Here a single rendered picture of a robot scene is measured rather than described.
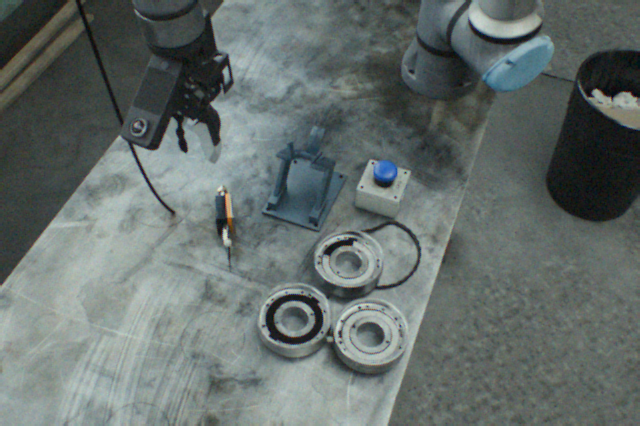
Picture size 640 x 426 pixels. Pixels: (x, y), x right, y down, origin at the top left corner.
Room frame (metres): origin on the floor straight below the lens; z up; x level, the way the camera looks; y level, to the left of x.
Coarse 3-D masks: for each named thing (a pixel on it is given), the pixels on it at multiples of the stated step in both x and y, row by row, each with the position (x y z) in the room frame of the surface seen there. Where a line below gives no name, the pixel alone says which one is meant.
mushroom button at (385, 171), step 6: (378, 162) 0.77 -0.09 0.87; (384, 162) 0.76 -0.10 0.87; (390, 162) 0.76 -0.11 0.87; (378, 168) 0.75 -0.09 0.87; (384, 168) 0.75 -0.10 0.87; (390, 168) 0.75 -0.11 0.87; (396, 168) 0.75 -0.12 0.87; (378, 174) 0.74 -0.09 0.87; (384, 174) 0.74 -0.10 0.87; (390, 174) 0.74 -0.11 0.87; (396, 174) 0.74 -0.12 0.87; (384, 180) 0.73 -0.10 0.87; (390, 180) 0.73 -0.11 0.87
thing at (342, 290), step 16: (320, 240) 0.63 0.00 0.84; (336, 240) 0.64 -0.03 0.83; (368, 240) 0.64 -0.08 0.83; (320, 256) 0.61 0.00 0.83; (336, 256) 0.61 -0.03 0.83; (352, 256) 0.62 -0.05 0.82; (320, 272) 0.57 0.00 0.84; (336, 272) 0.58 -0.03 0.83; (352, 272) 0.58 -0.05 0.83; (336, 288) 0.55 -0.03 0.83; (352, 288) 0.55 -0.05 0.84; (368, 288) 0.56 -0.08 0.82
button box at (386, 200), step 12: (372, 168) 0.78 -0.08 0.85; (372, 180) 0.75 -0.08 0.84; (396, 180) 0.75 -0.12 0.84; (408, 180) 0.76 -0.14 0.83; (360, 192) 0.73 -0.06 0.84; (372, 192) 0.72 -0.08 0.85; (384, 192) 0.73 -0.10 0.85; (396, 192) 0.73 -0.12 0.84; (360, 204) 0.73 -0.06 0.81; (372, 204) 0.72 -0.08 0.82; (384, 204) 0.71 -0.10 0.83; (396, 204) 0.71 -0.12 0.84
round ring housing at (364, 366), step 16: (352, 304) 0.52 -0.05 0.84; (368, 304) 0.53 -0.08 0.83; (384, 304) 0.52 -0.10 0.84; (336, 320) 0.49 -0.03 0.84; (368, 320) 0.50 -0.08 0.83; (400, 320) 0.50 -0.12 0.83; (336, 336) 0.47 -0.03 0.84; (352, 336) 0.47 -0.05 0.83; (384, 336) 0.48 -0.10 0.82; (400, 336) 0.49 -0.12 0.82; (336, 352) 0.46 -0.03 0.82; (368, 352) 0.45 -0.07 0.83; (400, 352) 0.45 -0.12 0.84; (352, 368) 0.43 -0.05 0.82; (368, 368) 0.43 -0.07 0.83; (384, 368) 0.43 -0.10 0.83
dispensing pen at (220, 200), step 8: (224, 192) 0.73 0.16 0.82; (216, 200) 0.70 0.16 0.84; (224, 200) 0.70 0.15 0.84; (216, 208) 0.68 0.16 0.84; (224, 208) 0.68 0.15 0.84; (216, 216) 0.67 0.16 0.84; (224, 216) 0.66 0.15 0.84; (216, 224) 0.66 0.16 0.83; (224, 224) 0.66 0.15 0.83; (224, 232) 0.65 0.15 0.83; (224, 240) 0.63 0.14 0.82
